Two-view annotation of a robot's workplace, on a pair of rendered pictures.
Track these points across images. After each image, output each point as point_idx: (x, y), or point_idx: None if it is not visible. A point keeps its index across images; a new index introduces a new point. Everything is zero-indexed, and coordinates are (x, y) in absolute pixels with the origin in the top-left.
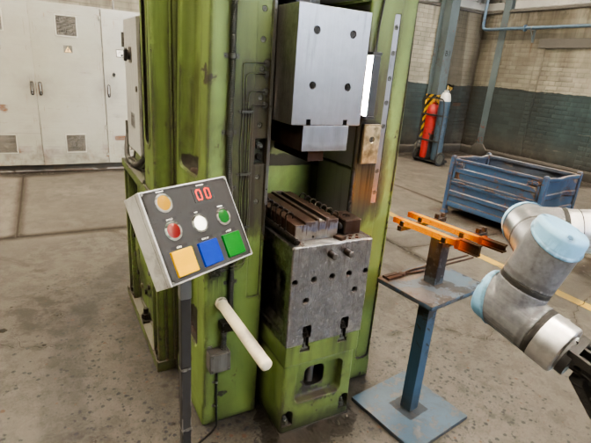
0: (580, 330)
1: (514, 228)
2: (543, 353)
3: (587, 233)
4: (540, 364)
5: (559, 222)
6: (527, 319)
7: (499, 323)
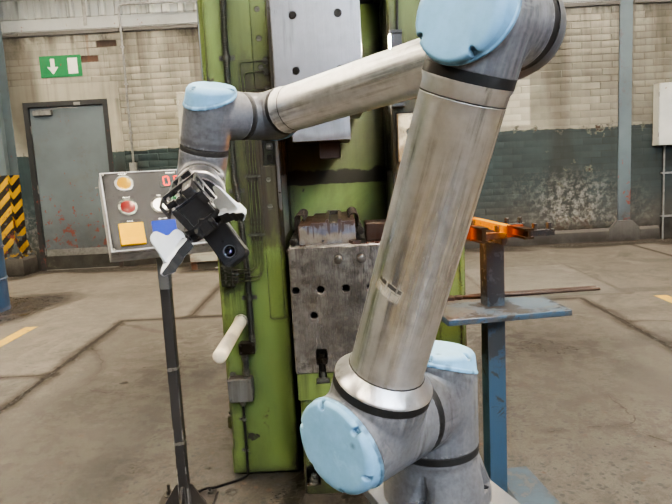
0: (202, 170)
1: None
2: None
3: (278, 101)
4: None
5: (214, 84)
6: (178, 172)
7: None
